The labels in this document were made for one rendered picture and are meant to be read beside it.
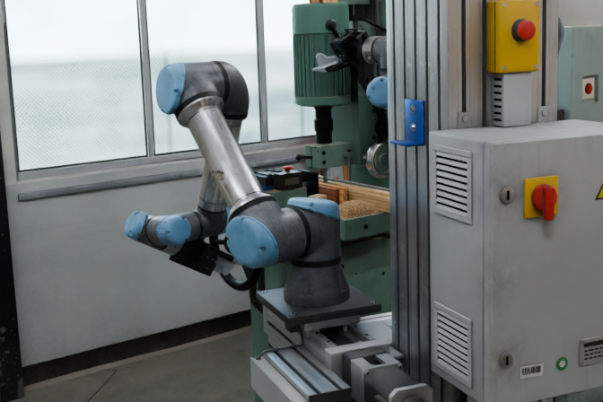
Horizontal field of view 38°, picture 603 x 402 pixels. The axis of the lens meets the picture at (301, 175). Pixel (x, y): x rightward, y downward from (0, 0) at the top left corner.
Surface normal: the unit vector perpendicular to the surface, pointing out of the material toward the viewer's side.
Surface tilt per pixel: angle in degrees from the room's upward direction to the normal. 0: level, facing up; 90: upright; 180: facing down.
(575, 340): 90
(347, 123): 90
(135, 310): 90
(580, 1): 90
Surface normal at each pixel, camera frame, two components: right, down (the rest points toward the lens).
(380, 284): 0.58, 0.11
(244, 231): -0.70, 0.23
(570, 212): 0.36, 0.14
